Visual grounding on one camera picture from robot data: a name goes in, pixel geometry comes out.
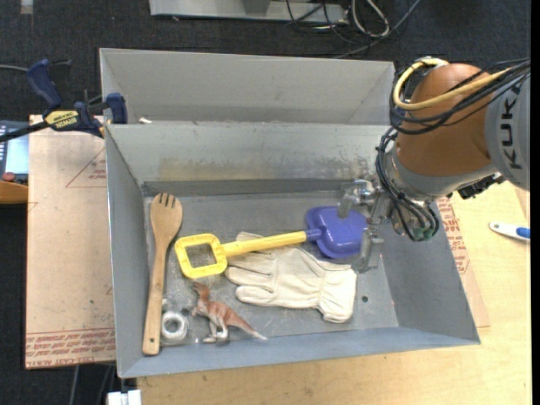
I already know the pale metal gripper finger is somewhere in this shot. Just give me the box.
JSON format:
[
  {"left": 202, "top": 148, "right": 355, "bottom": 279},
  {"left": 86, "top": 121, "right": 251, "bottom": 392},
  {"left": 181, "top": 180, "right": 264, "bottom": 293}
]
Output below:
[
  {"left": 356, "top": 229, "right": 386, "bottom": 273},
  {"left": 336, "top": 179, "right": 376, "bottom": 220}
]

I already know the purple and yellow toy shovel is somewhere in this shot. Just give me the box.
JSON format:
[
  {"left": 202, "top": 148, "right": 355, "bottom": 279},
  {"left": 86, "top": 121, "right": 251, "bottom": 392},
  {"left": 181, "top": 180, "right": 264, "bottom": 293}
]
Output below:
[{"left": 174, "top": 205, "right": 370, "bottom": 280}]

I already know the white work glove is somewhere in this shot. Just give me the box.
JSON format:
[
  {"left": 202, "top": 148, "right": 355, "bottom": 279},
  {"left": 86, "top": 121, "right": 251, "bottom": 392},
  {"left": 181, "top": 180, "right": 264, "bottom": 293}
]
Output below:
[{"left": 224, "top": 230, "right": 359, "bottom": 324}]

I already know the grey metal bin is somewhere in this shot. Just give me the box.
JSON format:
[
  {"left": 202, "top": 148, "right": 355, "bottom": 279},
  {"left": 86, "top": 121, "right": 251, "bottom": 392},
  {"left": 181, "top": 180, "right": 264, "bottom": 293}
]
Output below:
[{"left": 99, "top": 47, "right": 482, "bottom": 380}]

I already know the white and blue tool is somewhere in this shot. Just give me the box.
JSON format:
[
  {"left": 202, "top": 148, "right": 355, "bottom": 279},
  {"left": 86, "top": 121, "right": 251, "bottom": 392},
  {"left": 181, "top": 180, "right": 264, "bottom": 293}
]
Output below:
[{"left": 489, "top": 221, "right": 532, "bottom": 243}]

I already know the brown toy dinosaur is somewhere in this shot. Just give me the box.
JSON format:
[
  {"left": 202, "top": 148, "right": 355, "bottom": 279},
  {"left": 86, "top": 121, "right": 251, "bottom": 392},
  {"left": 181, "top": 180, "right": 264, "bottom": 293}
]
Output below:
[{"left": 190, "top": 281, "right": 268, "bottom": 345}]

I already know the wooden spork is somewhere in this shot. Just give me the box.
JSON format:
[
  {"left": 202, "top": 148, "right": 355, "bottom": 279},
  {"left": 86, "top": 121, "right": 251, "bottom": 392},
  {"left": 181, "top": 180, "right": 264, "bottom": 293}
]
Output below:
[{"left": 141, "top": 192, "right": 184, "bottom": 357}]

